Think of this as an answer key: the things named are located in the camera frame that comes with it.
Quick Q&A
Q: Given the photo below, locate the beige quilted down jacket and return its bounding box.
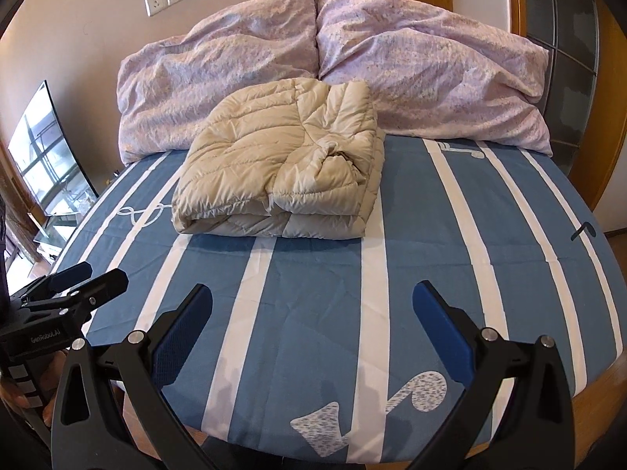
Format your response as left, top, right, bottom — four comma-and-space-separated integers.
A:
171, 78, 385, 240

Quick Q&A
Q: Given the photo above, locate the person's left hand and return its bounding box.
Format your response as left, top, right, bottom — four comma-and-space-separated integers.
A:
0, 349, 67, 427

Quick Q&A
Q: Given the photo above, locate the blue white striped bedsheet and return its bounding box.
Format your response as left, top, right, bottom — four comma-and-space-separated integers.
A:
56, 136, 626, 463

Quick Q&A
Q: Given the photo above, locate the left lilac floral pillow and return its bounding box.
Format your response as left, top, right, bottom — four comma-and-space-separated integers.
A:
117, 0, 319, 166

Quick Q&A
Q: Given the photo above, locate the lilac floral pillow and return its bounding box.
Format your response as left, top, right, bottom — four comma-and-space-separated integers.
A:
117, 0, 319, 166
317, 0, 551, 155

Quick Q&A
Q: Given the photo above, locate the right lilac floral pillow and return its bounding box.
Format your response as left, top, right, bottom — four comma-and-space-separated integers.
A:
317, 0, 551, 155

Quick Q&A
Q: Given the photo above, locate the dark glass panel door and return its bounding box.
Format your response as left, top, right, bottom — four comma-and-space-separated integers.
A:
526, 0, 600, 174

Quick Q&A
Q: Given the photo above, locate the wall mounted flat television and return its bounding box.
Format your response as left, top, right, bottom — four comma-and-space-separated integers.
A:
9, 82, 97, 215

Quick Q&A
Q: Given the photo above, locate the white wall power socket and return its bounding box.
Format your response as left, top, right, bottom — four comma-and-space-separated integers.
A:
143, 0, 168, 17

